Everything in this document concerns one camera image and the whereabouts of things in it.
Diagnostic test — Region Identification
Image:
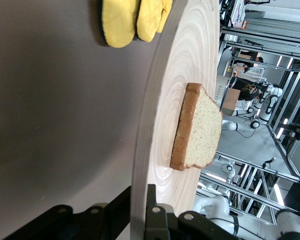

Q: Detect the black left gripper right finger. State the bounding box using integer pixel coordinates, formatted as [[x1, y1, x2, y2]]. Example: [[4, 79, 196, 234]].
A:
[[144, 184, 238, 240]]

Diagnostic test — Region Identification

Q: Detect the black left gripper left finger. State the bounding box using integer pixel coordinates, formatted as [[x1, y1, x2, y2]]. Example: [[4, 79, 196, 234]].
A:
[[4, 186, 132, 240]]

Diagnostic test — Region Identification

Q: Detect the bread slice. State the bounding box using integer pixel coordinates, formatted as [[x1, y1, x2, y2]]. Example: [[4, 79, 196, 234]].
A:
[[169, 82, 224, 172]]

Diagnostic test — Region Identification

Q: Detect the round wooden plate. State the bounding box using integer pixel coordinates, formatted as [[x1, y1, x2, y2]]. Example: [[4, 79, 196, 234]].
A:
[[129, 0, 222, 240]]

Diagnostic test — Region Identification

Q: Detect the cream and chrome toaster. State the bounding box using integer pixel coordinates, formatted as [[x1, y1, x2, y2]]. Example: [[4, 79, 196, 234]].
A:
[[214, 74, 232, 111]]

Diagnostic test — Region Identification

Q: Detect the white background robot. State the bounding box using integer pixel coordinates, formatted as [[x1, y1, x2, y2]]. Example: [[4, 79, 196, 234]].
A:
[[221, 82, 283, 133]]

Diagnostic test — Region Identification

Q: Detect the brown box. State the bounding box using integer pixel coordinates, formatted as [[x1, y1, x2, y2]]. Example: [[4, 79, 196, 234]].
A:
[[222, 88, 241, 116]]

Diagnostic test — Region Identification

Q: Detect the person in black shirt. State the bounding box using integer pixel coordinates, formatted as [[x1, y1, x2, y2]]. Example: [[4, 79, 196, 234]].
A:
[[229, 76, 262, 101]]

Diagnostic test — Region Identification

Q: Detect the yellow quilted oven mitt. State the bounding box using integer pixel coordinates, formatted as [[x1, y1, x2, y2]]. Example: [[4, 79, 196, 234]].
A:
[[136, 0, 174, 43], [98, 0, 142, 49]]

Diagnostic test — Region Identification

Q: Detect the aluminium frame cell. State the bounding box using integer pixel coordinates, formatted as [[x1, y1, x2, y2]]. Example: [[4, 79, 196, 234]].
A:
[[197, 0, 300, 226]]

